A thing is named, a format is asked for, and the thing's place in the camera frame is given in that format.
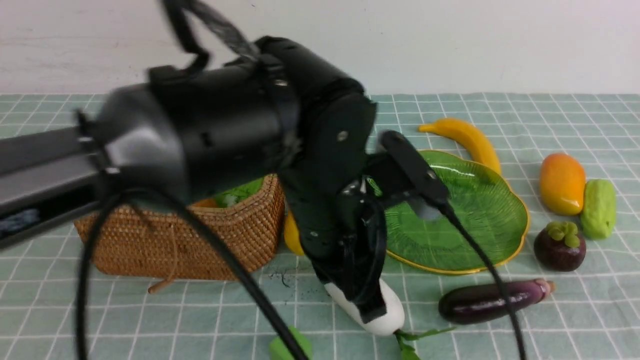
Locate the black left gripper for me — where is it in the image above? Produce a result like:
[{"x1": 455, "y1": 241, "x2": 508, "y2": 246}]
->
[{"x1": 278, "y1": 92, "x2": 387, "y2": 324}]

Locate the yellow lemon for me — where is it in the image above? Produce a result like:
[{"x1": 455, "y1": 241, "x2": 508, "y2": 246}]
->
[{"x1": 283, "y1": 210, "x2": 305, "y2": 256}]

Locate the white radish with green stem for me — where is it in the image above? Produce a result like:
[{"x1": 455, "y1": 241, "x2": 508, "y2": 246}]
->
[{"x1": 324, "y1": 279, "x2": 454, "y2": 360}]

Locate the purple eggplant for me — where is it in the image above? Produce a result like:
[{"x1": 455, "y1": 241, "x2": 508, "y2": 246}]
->
[{"x1": 438, "y1": 278, "x2": 556, "y2": 325}]

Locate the yellow banana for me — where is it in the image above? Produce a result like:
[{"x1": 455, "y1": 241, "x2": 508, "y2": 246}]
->
[{"x1": 417, "y1": 117, "x2": 502, "y2": 174}]

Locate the dark purple mangosteen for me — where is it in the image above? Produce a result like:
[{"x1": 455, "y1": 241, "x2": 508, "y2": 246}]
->
[{"x1": 534, "y1": 221, "x2": 586, "y2": 272}]

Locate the light green cucumber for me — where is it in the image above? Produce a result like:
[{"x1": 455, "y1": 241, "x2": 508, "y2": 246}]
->
[{"x1": 580, "y1": 178, "x2": 617, "y2": 240}]

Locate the orange-brown potato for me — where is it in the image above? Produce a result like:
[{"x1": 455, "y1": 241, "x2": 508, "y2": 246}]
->
[{"x1": 191, "y1": 197, "x2": 219, "y2": 208}]

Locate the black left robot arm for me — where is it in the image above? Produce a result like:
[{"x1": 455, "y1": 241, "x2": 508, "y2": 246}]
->
[{"x1": 1, "y1": 37, "x2": 404, "y2": 335}]

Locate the woven wicker basket green lining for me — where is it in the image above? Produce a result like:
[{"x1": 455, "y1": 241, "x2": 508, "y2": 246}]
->
[{"x1": 74, "y1": 173, "x2": 286, "y2": 294}]

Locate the green cube block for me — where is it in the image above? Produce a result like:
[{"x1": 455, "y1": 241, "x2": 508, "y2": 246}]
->
[{"x1": 269, "y1": 326, "x2": 313, "y2": 360}]

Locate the green leaf-shaped glass plate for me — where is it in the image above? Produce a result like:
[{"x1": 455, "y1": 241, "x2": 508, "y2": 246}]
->
[{"x1": 385, "y1": 149, "x2": 530, "y2": 276}]

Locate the orange mango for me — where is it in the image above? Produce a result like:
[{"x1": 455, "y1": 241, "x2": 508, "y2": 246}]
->
[{"x1": 538, "y1": 152, "x2": 586, "y2": 216}]

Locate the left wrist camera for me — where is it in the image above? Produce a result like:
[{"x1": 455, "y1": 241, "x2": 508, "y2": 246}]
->
[{"x1": 373, "y1": 130, "x2": 450, "y2": 222}]

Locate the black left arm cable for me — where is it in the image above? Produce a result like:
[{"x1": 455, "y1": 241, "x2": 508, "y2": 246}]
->
[{"x1": 74, "y1": 187, "x2": 528, "y2": 360}]

